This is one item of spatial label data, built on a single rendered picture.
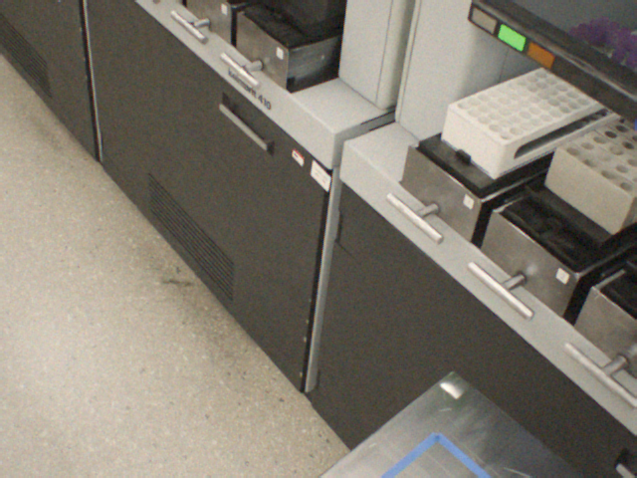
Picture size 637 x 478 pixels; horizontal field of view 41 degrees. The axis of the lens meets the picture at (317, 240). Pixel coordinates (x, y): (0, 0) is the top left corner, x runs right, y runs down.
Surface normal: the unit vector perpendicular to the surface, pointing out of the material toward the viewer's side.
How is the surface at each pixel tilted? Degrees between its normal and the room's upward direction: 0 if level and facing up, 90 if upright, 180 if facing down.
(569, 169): 90
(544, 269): 90
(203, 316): 0
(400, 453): 0
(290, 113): 90
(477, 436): 0
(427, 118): 90
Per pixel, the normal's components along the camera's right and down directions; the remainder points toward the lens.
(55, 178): 0.09, -0.73
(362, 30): -0.79, 0.37
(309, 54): 0.61, 0.58
